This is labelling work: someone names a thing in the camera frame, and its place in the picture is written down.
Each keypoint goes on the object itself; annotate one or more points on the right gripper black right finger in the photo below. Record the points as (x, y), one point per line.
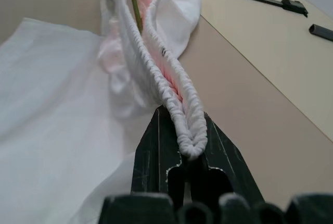
(229, 161)

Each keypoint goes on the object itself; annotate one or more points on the white cloth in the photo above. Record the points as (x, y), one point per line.
(52, 104)

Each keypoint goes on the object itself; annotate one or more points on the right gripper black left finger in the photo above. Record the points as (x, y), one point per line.
(151, 156)

